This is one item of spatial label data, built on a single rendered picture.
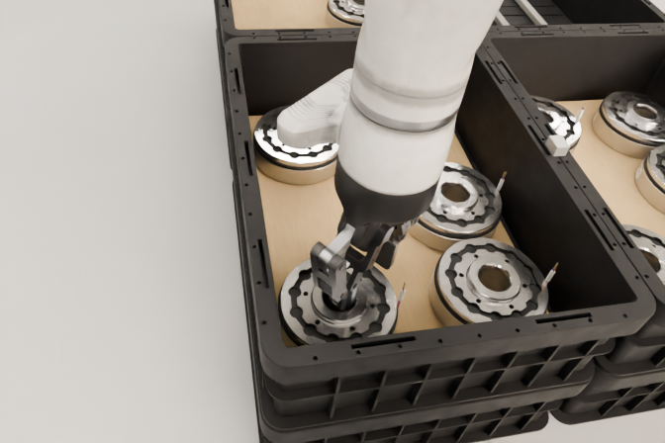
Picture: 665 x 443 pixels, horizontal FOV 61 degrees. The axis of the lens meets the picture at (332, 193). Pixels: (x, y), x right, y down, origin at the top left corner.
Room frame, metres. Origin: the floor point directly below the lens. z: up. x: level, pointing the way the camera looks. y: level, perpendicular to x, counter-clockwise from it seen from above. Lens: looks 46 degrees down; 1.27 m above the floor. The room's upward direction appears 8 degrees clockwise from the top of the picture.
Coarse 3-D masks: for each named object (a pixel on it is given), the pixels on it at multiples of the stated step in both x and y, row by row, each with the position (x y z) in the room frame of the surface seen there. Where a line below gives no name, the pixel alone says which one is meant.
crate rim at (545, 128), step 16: (496, 32) 0.64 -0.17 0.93; (512, 32) 0.65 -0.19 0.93; (528, 32) 0.65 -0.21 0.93; (544, 32) 0.66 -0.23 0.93; (560, 32) 0.66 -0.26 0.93; (576, 32) 0.67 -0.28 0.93; (592, 32) 0.68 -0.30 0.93; (608, 32) 0.68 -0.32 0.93; (624, 32) 0.69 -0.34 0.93; (640, 32) 0.69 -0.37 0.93; (656, 32) 0.70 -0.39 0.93; (496, 48) 0.60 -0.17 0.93; (496, 64) 0.57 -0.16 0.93; (512, 80) 0.54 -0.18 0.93; (528, 96) 0.51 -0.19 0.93; (528, 112) 0.48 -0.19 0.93; (544, 128) 0.46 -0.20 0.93; (576, 176) 0.39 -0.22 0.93; (592, 192) 0.38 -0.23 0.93; (608, 208) 0.36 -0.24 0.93; (608, 224) 0.34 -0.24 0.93; (624, 240) 0.32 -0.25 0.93; (640, 256) 0.31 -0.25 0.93; (640, 272) 0.29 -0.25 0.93; (656, 288) 0.28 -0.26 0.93; (656, 304) 0.26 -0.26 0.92; (656, 320) 0.26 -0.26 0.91
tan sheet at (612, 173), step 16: (576, 112) 0.64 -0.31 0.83; (592, 112) 0.65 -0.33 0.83; (592, 128) 0.61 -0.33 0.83; (592, 144) 0.58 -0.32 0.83; (576, 160) 0.54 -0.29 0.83; (592, 160) 0.54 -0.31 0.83; (608, 160) 0.55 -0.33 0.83; (624, 160) 0.55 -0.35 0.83; (640, 160) 0.56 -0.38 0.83; (592, 176) 0.51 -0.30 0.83; (608, 176) 0.52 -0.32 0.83; (624, 176) 0.52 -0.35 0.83; (608, 192) 0.49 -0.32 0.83; (624, 192) 0.49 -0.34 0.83; (624, 208) 0.47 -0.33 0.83; (640, 208) 0.47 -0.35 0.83; (640, 224) 0.44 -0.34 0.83; (656, 224) 0.45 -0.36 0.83
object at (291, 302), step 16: (304, 272) 0.30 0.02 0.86; (368, 272) 0.31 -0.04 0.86; (288, 288) 0.28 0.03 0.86; (304, 288) 0.28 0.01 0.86; (368, 288) 0.29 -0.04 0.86; (384, 288) 0.29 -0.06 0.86; (288, 304) 0.26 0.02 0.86; (304, 304) 0.26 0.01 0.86; (368, 304) 0.27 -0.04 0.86; (384, 304) 0.27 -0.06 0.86; (288, 320) 0.24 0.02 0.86; (304, 320) 0.25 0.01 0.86; (320, 320) 0.25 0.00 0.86; (368, 320) 0.25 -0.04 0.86; (384, 320) 0.26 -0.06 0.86; (304, 336) 0.23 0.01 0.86; (320, 336) 0.23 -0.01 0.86; (336, 336) 0.24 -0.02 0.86; (352, 336) 0.24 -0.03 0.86; (368, 336) 0.24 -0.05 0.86
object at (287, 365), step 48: (480, 48) 0.60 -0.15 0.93; (240, 96) 0.44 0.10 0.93; (240, 144) 0.37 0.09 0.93; (240, 192) 0.33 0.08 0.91; (576, 192) 0.37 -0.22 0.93; (624, 288) 0.28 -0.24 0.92; (384, 336) 0.20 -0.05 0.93; (432, 336) 0.21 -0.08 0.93; (480, 336) 0.21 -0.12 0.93; (528, 336) 0.22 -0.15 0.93; (576, 336) 0.23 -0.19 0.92
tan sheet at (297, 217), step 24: (456, 144) 0.54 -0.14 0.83; (264, 192) 0.41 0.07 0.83; (288, 192) 0.42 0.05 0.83; (312, 192) 0.42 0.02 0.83; (264, 216) 0.38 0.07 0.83; (288, 216) 0.39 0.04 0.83; (312, 216) 0.39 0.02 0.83; (336, 216) 0.39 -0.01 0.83; (288, 240) 0.35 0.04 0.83; (312, 240) 0.36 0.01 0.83; (408, 240) 0.37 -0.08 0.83; (504, 240) 0.39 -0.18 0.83; (288, 264) 0.32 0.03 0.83; (408, 264) 0.34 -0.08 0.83; (432, 264) 0.35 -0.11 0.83; (408, 288) 0.32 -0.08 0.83; (408, 312) 0.29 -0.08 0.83; (432, 312) 0.29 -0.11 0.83
